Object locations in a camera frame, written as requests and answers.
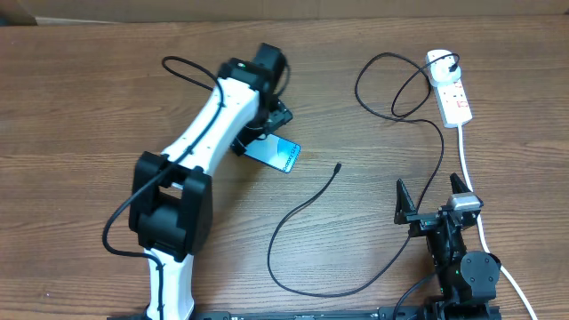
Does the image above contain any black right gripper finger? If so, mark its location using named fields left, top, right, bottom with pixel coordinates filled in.
left=450, top=172, right=470, bottom=194
left=395, top=179, right=417, bottom=218

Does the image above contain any black smartphone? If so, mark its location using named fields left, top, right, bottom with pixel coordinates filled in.
left=244, top=134, right=301, bottom=173

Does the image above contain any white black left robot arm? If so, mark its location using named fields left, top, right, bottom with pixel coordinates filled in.
left=127, top=43, right=300, bottom=319

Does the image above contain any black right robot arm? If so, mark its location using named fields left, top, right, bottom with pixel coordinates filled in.
left=392, top=173, right=501, bottom=320

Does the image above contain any white charger plug adapter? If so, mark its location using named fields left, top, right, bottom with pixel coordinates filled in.
left=425, top=49, right=461, bottom=87

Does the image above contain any white power strip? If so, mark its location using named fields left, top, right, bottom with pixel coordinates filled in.
left=435, top=80, right=473, bottom=128

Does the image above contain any brown cardboard backdrop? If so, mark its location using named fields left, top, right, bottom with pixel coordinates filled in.
left=1, top=0, right=568, bottom=24

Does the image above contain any white power strip cord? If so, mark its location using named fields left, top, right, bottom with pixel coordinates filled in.
left=456, top=124, right=540, bottom=320

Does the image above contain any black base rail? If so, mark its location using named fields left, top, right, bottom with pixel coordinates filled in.
left=106, top=306, right=503, bottom=320

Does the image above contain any black charger cable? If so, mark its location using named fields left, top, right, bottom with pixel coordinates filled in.
left=266, top=52, right=461, bottom=299

